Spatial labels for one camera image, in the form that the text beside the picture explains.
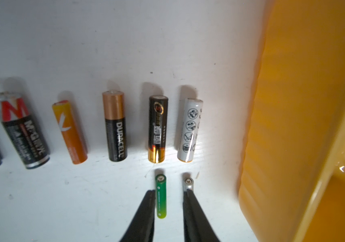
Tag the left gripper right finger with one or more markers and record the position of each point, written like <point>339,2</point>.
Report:
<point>196,225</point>

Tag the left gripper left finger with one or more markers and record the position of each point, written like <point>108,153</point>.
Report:
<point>141,228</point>

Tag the green battery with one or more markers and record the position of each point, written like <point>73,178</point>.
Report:
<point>161,196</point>

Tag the yellow plastic storage box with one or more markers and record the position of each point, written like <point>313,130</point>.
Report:
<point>292,183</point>

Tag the black gold battery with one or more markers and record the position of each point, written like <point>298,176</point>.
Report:
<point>158,110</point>
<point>22,130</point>

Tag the black copper Duracell battery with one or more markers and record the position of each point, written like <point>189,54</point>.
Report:
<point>115,123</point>

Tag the orange battery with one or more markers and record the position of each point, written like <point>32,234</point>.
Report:
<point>69,130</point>

